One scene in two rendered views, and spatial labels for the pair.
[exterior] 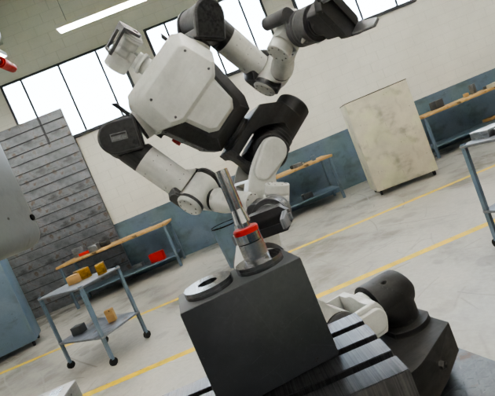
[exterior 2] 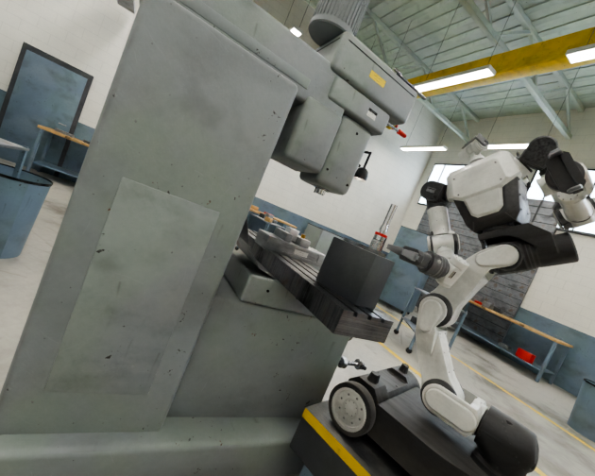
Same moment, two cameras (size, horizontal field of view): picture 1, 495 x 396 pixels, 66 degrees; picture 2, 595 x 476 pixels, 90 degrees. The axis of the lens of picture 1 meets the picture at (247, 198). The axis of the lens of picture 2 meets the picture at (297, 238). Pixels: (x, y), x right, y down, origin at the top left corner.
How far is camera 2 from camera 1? 82 cm
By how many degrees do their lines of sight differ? 62
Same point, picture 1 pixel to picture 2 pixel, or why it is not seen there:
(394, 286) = (512, 433)
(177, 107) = (463, 190)
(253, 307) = (348, 256)
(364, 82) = not seen: outside the picture
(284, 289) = (361, 260)
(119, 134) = (432, 189)
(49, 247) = not seen: hidden behind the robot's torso
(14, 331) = (400, 297)
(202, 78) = (491, 182)
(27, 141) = not seen: hidden behind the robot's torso
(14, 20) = not seen: outside the picture
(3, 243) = (326, 181)
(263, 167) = (484, 257)
